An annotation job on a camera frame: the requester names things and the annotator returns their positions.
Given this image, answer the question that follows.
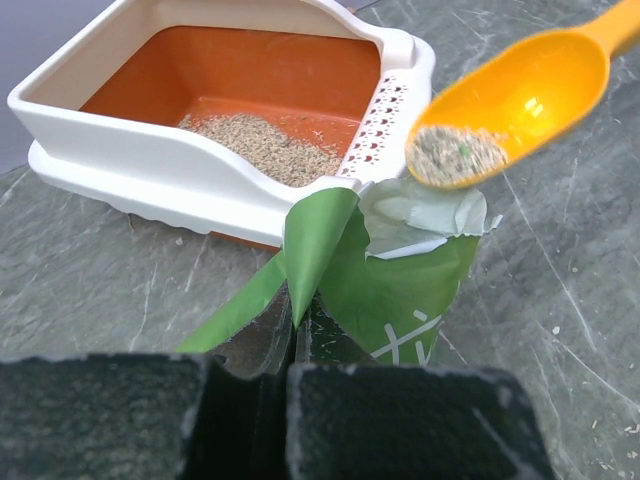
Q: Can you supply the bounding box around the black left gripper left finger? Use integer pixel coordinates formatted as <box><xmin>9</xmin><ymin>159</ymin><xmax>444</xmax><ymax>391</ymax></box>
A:
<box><xmin>1</xmin><ymin>287</ymin><xmax>293</xmax><ymax>479</ymax></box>

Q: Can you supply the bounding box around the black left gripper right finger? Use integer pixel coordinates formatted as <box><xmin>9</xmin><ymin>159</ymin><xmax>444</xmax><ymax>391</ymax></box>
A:
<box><xmin>285</xmin><ymin>299</ymin><xmax>553</xmax><ymax>479</ymax></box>

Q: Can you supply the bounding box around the green litter bag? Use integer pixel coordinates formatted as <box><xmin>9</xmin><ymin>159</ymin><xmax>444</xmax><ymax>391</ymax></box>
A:
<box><xmin>181</xmin><ymin>178</ymin><xmax>499</xmax><ymax>365</ymax></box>

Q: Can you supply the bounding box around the yellow plastic litter scoop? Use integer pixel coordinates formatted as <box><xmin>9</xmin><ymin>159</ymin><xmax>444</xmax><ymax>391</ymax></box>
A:
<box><xmin>405</xmin><ymin>1</ymin><xmax>639</xmax><ymax>189</ymax></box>

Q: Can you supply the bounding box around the grey cat litter pile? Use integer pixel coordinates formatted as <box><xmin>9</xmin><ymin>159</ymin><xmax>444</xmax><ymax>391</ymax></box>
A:
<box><xmin>178</xmin><ymin>114</ymin><xmax>342</xmax><ymax>188</ymax></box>

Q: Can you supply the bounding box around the white and orange litter box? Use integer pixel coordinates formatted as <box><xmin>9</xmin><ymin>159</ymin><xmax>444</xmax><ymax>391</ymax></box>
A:
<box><xmin>8</xmin><ymin>1</ymin><xmax>436</xmax><ymax>247</ymax></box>

